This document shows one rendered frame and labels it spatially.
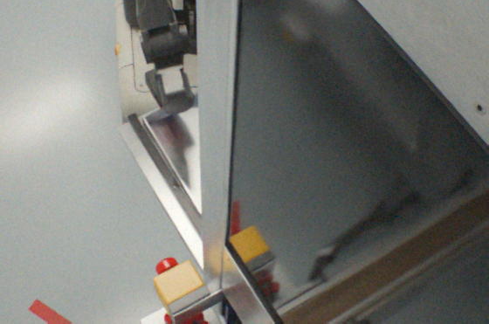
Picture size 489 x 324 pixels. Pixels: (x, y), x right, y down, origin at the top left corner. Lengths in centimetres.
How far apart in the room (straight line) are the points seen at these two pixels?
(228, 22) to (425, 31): 25
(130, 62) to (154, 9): 116
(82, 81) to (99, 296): 88
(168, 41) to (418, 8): 88
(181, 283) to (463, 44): 85
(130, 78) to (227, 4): 174
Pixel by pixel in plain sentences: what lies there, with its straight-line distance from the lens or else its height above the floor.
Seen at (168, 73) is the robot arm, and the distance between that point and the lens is 120.
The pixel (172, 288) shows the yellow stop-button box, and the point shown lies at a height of 103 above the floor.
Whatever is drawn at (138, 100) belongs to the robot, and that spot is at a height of 27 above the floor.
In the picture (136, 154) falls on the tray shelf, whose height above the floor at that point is 88.
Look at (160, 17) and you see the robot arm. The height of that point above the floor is 121.
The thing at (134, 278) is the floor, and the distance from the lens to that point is 222.
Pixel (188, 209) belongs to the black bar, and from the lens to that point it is 130.
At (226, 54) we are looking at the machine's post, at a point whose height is 162.
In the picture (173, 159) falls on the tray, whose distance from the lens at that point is 138.
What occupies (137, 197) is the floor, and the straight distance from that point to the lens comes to 234.
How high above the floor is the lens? 207
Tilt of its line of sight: 58 degrees down
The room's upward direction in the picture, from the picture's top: 4 degrees clockwise
